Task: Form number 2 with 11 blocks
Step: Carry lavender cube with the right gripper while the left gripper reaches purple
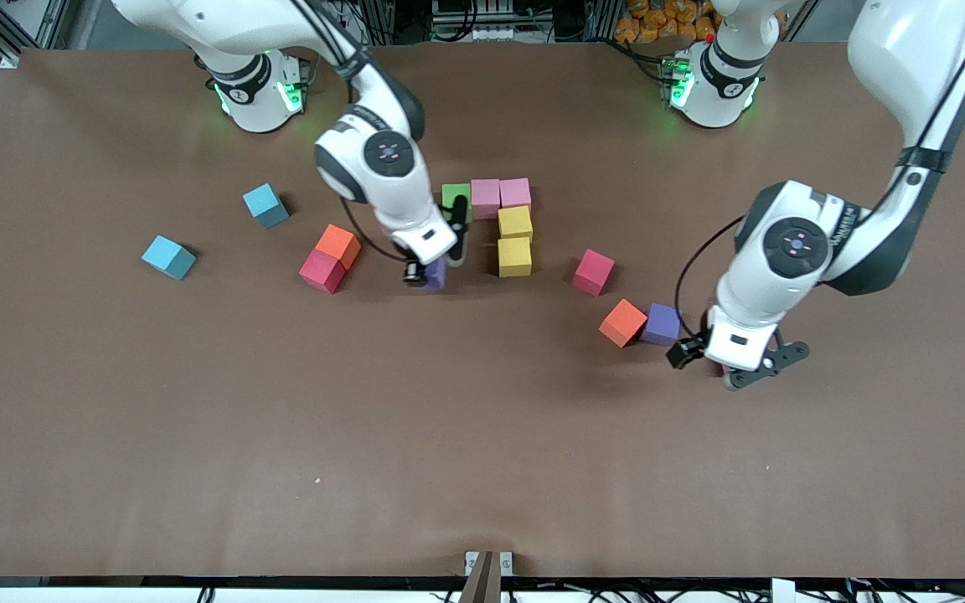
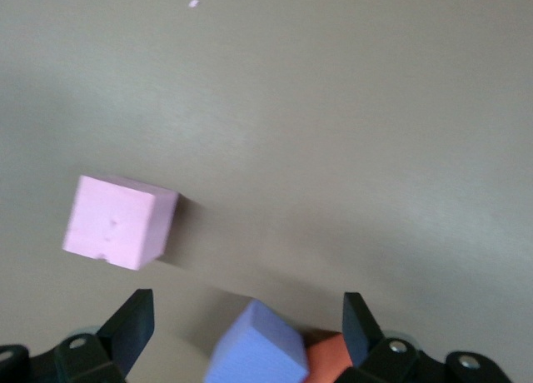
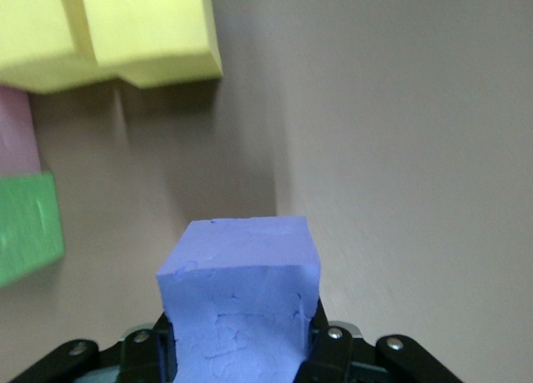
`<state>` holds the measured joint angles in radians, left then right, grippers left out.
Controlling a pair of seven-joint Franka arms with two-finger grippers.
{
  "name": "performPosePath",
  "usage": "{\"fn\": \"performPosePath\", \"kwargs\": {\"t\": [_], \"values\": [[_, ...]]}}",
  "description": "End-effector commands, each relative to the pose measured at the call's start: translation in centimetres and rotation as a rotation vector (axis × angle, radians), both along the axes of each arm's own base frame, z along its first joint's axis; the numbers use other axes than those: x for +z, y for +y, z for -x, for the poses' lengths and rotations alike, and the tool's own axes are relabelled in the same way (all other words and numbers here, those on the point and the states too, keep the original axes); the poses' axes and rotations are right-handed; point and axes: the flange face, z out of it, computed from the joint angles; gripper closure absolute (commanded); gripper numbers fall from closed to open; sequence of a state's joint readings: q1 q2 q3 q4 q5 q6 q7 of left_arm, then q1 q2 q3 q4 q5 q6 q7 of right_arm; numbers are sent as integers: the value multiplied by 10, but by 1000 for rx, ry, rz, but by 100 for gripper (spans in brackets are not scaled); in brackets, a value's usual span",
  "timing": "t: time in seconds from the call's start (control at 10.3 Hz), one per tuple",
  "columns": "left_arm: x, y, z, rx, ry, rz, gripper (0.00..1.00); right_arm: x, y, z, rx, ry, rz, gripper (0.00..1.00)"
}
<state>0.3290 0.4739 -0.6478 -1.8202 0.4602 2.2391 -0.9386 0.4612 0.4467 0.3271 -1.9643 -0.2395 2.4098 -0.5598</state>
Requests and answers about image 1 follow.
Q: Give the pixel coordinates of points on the light blue foam cube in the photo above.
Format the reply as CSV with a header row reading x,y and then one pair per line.
x,y
168,256
265,205

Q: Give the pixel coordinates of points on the brown strip under bracket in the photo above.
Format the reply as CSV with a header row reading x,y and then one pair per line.
x,y
482,582

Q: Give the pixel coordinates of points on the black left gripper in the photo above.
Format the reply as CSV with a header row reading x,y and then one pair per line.
x,y
687,351

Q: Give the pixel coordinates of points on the yellow foam cube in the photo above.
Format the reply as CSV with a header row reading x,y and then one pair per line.
x,y
515,223
514,256

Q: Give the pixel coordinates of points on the white electronics box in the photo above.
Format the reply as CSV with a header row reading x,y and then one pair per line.
x,y
482,33

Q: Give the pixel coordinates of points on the aluminium frame post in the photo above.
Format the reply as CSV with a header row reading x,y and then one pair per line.
x,y
382,17
604,17

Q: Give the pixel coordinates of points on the green foam cube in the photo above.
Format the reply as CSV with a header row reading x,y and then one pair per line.
x,y
452,194

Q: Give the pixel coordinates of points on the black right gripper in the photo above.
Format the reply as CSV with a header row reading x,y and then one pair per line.
x,y
414,270

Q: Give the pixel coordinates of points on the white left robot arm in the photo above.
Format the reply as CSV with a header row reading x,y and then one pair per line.
x,y
910,59

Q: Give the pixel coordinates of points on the orange foam cube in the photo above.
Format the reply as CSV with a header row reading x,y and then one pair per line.
x,y
623,323
340,243

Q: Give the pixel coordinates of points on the orange snack bag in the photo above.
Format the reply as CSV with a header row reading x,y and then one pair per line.
x,y
658,21

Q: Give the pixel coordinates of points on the metal table edge bracket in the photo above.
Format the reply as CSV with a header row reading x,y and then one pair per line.
x,y
471,563

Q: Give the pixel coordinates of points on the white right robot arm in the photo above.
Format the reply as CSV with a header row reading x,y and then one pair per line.
x,y
382,167

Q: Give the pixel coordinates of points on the purple foam cube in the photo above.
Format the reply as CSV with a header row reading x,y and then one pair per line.
x,y
436,275
663,324

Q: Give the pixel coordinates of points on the red foam cube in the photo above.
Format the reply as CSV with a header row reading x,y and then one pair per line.
x,y
321,272
593,272

